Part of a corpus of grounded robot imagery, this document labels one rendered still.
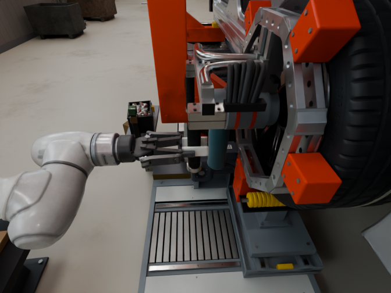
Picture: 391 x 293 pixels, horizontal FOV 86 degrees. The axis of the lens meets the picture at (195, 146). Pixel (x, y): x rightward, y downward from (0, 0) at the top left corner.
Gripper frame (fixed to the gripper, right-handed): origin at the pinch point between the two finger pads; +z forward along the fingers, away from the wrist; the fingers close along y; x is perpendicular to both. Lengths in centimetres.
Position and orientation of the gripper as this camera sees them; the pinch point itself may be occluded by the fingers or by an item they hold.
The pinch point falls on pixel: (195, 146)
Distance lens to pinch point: 57.5
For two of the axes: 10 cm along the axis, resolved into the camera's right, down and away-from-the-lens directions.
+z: 10.0, -0.3, 0.4
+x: 0.0, -7.8, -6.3
